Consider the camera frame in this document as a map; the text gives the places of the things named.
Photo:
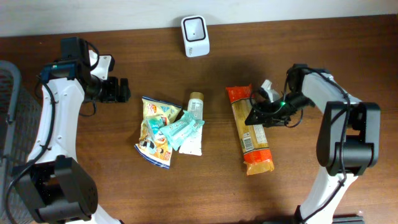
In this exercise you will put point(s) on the white barcode scanner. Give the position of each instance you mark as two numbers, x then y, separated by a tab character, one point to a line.
195	36

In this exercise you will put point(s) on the grey plastic mesh basket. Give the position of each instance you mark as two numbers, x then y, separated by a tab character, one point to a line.
20	115

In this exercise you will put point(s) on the teal sachet packet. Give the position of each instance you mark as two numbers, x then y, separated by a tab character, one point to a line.
176	133

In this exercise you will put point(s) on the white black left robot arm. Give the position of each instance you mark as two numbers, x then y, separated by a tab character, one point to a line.
41	179

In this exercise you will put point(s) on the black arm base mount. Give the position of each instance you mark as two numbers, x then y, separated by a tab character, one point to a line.
355	219

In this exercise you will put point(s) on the white tube tan cap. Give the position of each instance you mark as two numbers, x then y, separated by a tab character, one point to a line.
192	145

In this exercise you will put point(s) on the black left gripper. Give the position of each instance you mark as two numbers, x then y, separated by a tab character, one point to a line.
112	89

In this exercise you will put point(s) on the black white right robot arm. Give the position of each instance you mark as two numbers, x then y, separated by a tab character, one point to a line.
347	144

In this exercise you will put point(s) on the yellow snack bag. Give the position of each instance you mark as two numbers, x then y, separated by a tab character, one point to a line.
158	153

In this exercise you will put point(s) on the small teal packet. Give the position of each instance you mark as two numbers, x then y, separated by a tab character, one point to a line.
154	124

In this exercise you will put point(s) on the orange spaghetti packet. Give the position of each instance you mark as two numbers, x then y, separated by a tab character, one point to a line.
256	152

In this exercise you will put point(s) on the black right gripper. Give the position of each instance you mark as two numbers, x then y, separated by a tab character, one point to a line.
267	111

